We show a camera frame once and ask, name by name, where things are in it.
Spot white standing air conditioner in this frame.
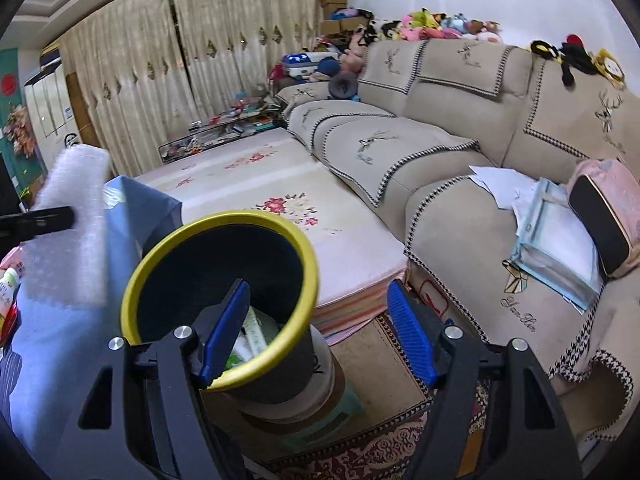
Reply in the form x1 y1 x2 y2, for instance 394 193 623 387
24 55 83 171

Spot green plastic stool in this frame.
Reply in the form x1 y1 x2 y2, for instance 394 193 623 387
280 395 431 461

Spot clear document bag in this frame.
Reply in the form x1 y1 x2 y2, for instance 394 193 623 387
510 177 608 311

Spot beige patterned curtain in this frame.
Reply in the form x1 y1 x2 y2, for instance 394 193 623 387
60 0 193 178
170 0 326 116

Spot hanging flower decoration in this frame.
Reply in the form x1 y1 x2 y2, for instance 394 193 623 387
2 105 38 158

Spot white papers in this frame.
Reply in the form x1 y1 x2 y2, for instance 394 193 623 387
467 165 538 211

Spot white foam fruit net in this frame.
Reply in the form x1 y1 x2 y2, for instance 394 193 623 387
20 144 112 308

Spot pink black bag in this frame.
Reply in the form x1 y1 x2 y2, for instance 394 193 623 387
567 157 640 281

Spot dark grey neck pillow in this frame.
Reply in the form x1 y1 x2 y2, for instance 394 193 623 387
327 72 360 103

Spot row of plush toys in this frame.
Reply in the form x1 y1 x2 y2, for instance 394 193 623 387
345 7 503 73

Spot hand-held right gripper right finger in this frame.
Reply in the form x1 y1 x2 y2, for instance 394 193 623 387
387 280 583 480

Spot green white leaf print carton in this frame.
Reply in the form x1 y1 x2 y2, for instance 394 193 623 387
227 307 281 371

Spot cluttered glass coffee table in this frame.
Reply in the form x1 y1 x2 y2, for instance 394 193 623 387
159 105 286 163

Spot blue star print cushion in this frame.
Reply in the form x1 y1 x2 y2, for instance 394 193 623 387
282 51 326 73

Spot blue star print tablecloth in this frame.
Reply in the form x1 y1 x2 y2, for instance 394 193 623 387
0 175 183 466

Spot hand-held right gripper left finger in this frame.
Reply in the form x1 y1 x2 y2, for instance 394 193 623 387
50 280 251 480

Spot black yellow rim trash bin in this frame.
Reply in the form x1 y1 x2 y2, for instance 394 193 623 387
120 210 331 406

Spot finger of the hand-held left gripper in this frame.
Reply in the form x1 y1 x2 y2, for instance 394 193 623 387
0 206 76 256

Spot red patterned rug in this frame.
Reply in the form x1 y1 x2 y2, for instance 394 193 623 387
250 312 501 480

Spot beige sofa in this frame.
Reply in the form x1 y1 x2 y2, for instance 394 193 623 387
275 37 640 456

